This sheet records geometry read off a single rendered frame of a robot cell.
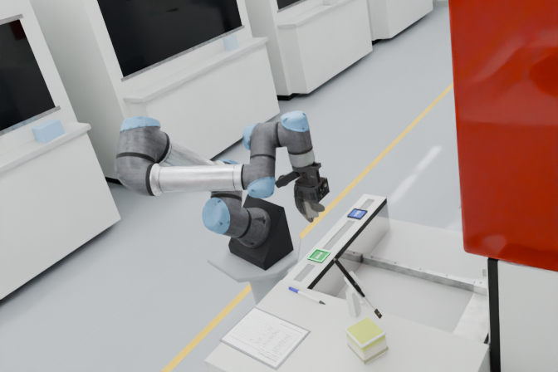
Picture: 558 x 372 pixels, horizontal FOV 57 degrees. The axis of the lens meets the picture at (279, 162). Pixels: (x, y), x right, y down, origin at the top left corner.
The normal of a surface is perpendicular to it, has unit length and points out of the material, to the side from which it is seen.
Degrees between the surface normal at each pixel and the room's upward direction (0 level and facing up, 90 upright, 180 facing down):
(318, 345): 0
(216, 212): 53
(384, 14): 90
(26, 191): 90
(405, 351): 0
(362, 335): 0
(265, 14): 90
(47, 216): 90
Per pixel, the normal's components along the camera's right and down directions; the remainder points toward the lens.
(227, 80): 0.79, 0.11
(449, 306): -0.20, -0.88
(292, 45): -0.58, 0.45
